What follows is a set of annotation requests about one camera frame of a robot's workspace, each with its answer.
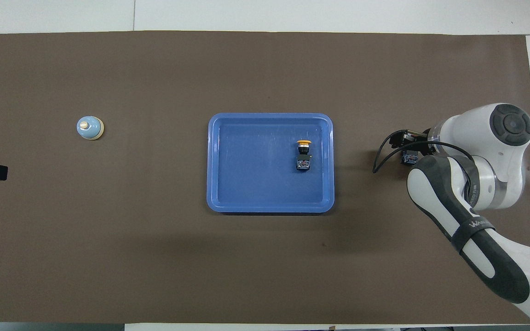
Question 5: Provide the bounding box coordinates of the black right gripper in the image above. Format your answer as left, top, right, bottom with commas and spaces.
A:
389, 130, 431, 154

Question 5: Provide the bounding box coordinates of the light blue call bell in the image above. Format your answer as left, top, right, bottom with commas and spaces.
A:
76, 114, 105, 140

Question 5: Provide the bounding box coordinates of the yellow push button switch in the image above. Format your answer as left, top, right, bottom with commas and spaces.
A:
295, 139, 312, 172

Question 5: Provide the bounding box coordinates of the blue plastic tray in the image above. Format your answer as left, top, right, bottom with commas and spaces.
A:
207, 113, 335, 214

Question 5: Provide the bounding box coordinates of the brown table mat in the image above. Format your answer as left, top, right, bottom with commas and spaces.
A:
0, 30, 530, 325

